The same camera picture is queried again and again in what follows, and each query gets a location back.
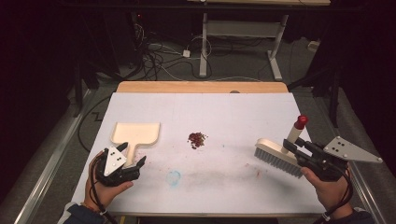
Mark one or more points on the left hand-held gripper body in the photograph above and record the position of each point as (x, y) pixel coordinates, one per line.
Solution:
(113, 166)

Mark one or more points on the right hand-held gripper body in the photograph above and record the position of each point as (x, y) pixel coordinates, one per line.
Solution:
(333, 157)

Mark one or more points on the cream brush with red knob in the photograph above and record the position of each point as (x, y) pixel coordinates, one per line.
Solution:
(280, 152)

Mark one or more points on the cream plastic dustpan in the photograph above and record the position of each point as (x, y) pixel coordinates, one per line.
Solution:
(135, 134)

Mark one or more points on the person's left hand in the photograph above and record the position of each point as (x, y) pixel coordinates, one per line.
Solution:
(104, 189)

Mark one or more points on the person's right hand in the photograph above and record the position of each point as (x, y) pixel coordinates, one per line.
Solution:
(327, 189)

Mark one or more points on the white table mat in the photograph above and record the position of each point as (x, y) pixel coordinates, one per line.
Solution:
(199, 149)

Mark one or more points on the pile of red-brown crumbs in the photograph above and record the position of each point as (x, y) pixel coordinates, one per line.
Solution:
(196, 139)

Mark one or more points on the black stand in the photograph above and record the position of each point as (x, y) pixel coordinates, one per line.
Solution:
(327, 84)
(82, 77)

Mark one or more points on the wooden table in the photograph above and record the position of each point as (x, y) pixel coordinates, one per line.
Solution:
(202, 87)

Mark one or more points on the white power adapter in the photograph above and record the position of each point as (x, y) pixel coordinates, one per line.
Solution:
(186, 53)

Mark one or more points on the white metal desk frame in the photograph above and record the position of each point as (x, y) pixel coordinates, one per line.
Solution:
(243, 40)

